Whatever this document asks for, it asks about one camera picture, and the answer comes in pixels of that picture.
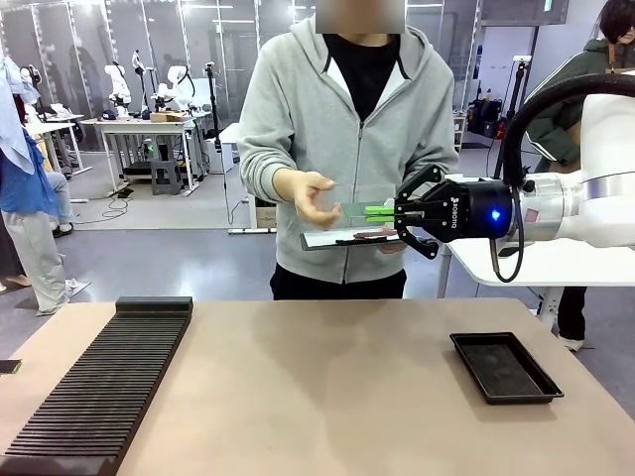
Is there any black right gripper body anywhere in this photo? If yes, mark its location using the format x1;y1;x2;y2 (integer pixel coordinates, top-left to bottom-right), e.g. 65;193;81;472
396;178;518;245

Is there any white slim background stand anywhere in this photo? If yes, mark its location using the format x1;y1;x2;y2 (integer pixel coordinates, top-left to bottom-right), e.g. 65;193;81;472
130;49;151;119

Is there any black bags pile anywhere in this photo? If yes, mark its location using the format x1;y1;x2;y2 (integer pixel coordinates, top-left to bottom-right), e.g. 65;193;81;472
467;97;506;139

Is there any grey step stool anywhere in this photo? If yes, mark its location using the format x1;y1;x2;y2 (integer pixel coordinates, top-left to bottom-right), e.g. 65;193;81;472
150;159;182;196

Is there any small white background table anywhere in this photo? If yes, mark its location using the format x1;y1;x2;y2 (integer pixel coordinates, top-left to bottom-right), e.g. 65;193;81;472
216;122;280;235

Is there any white background desk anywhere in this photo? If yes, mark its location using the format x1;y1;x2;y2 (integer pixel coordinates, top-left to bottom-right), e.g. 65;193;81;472
23;113;93;205

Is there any black slotted PCB rack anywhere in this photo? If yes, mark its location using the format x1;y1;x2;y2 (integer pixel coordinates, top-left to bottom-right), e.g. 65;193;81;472
0;296;193;475

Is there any black shallow plastic tray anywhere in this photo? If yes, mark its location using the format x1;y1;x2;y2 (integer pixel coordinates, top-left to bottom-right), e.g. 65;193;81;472
448;331;566;406

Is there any white side table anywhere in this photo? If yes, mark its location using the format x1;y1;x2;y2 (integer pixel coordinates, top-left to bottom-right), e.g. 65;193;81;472
441;174;635;332

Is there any black corrugated cable hose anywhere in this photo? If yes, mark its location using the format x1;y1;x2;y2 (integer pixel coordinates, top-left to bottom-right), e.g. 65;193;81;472
502;72;635;188

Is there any grey-sleeved right forearm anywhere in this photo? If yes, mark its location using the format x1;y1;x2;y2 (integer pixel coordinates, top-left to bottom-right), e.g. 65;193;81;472
237;143;285;202

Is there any dark red pen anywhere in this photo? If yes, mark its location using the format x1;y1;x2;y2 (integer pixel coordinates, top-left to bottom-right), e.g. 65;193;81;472
352;228;399;241

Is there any black tripod pole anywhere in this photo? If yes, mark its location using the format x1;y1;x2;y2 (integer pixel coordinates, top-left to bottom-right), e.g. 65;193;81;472
490;56;533;180

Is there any green PCB board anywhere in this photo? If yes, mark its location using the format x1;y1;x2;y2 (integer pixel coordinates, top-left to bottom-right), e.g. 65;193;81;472
338;199;398;222

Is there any wooden shoe shelf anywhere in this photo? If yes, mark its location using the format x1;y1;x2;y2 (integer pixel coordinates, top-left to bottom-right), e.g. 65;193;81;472
451;114;468;155

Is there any black background camera tripod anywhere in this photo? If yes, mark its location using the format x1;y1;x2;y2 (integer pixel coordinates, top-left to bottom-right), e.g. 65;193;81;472
203;60;223;153

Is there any person's right hand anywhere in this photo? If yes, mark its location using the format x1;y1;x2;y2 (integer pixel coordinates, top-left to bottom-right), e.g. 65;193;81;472
271;168;344;231

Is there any white background workbench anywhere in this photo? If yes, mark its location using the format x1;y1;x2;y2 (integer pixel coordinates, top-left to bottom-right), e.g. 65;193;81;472
78;115;209;197

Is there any grey-sleeved left forearm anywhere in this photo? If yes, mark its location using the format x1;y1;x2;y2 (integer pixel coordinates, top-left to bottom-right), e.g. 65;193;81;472
400;143;460;193

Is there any person in blue shirt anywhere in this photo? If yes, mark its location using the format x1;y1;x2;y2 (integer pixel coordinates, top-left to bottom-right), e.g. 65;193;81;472
0;54;76;317

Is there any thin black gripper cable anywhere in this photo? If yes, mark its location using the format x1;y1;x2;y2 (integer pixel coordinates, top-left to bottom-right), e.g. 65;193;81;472
489;187;526;285

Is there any grey clipboard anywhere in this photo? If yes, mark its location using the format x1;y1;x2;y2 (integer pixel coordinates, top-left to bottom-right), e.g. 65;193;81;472
300;228;411;253

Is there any person in grey hoodie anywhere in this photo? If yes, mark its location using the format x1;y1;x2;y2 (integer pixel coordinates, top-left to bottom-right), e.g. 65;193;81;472
236;17;460;301

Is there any black floor cable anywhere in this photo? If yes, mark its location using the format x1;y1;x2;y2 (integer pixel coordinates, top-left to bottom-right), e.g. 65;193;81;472
100;185;136;222

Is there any person in brown apron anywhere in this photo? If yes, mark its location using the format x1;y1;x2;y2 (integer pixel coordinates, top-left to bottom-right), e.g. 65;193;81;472
521;0;635;353

